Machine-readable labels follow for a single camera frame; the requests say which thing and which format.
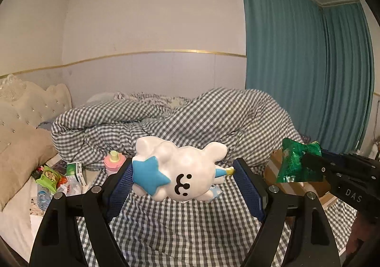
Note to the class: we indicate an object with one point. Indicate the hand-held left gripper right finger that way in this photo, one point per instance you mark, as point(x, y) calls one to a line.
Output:
point(248, 190)

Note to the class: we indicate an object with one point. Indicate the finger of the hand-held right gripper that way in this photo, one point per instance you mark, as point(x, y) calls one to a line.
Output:
point(335, 157)
point(314, 163)

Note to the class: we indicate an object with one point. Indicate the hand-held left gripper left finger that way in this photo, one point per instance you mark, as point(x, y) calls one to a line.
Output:
point(120, 192)

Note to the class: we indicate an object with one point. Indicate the shiny green foil packet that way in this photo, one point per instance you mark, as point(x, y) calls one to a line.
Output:
point(292, 160)

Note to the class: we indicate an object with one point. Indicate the brown cardboard box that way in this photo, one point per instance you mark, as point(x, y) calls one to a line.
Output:
point(297, 188)

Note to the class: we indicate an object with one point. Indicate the white cloud toy blue star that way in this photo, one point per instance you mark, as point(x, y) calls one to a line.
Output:
point(184, 163)

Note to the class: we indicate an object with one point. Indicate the person's right hand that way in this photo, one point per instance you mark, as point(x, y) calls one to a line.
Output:
point(362, 233)

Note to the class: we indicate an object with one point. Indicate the pink drinking bottle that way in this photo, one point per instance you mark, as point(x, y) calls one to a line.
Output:
point(114, 164)

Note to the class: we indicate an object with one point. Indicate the green and white carton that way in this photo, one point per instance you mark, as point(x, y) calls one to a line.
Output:
point(74, 172)

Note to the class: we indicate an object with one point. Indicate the clear plastic bag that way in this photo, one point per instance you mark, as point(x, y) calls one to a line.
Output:
point(69, 185)

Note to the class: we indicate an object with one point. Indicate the grey checked bed sheet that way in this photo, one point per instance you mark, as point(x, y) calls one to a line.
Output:
point(184, 225)

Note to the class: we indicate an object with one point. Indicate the green cartoon snack packet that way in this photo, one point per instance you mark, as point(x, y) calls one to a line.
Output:
point(49, 179)

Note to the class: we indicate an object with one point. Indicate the small plastic water bottle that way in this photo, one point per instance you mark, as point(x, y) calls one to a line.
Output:
point(44, 198)

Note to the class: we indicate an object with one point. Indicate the grey checked duvet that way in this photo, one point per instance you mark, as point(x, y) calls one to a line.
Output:
point(193, 118)

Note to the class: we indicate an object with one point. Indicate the white pillow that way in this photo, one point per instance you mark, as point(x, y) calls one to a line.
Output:
point(101, 97)

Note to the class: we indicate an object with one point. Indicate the white black printed cloth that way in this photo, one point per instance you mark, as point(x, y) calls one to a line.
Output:
point(148, 98)

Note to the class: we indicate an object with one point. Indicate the beige pillow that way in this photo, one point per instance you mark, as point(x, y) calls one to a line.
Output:
point(20, 160)

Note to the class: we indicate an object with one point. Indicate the white fleece mattress pad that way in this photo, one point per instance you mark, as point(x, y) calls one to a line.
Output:
point(17, 225)

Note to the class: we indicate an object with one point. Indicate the teal curtain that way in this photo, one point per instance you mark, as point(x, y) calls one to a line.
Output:
point(282, 47)

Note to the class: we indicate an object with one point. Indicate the cream tufted headboard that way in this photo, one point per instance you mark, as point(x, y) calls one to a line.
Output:
point(26, 106)

